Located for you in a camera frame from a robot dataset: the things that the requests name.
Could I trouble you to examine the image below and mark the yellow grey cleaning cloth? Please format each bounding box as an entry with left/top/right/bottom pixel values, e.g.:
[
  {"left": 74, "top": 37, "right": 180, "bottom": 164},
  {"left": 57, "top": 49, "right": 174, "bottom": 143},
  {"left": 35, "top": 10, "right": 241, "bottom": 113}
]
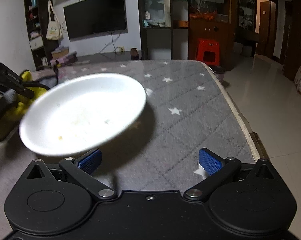
[{"left": 0, "top": 66, "right": 59, "bottom": 142}]

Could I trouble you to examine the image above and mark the white shallow bowl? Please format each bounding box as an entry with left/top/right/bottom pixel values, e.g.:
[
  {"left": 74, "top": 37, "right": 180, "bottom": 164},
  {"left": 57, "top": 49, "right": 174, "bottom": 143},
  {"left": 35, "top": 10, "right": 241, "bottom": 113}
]
[{"left": 19, "top": 73, "right": 147, "bottom": 157}]

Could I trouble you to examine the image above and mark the white tote bag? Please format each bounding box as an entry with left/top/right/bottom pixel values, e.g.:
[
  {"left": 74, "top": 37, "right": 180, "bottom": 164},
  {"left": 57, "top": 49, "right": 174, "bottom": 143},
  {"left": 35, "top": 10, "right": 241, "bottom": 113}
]
[{"left": 46, "top": 0, "right": 63, "bottom": 41}]

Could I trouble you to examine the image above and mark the black left bookshelf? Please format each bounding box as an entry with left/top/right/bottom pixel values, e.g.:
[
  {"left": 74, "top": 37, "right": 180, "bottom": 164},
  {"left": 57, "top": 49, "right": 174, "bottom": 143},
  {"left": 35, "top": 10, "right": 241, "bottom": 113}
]
[{"left": 24, "top": 0, "right": 58, "bottom": 69}]

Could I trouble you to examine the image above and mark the red plastic stool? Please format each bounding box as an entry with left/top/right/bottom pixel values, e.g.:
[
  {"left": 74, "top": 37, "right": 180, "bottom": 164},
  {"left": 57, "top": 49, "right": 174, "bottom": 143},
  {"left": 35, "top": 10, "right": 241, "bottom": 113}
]
[{"left": 195, "top": 38, "right": 220, "bottom": 66}]

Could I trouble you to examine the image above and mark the brown shoe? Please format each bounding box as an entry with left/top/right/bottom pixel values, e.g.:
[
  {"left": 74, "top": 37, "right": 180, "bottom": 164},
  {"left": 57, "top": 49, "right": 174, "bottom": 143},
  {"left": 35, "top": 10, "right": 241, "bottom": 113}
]
[{"left": 130, "top": 48, "right": 140, "bottom": 60}]

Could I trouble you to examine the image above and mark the dark wooden cabinet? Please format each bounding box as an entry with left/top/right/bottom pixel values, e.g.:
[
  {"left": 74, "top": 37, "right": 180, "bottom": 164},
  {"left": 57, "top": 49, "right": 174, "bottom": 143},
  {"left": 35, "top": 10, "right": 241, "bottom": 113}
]
[{"left": 187, "top": 0, "right": 237, "bottom": 70}]

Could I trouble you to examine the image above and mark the black glass display shelf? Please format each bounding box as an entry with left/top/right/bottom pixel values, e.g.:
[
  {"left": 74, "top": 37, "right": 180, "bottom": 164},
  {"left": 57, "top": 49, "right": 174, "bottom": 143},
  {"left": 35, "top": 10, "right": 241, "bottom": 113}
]
[{"left": 138, "top": 0, "right": 189, "bottom": 60}]

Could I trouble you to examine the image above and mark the black wall television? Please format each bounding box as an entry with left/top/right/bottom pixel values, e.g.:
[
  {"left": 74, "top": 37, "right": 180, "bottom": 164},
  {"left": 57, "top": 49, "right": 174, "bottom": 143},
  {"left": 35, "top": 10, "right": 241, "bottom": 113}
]
[{"left": 64, "top": 0, "right": 127, "bottom": 40}]

